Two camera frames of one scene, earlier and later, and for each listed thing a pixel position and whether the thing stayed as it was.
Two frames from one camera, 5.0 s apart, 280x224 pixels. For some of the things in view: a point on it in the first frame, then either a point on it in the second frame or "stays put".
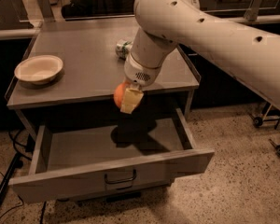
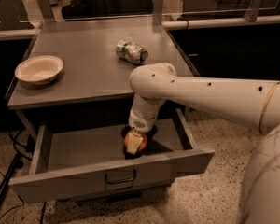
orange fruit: (119, 92) → (142, 146)
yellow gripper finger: (131, 99) → (133, 142)
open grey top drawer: (90, 160) stays put
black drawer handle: (119, 181) stays put
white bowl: (38, 69) stays put
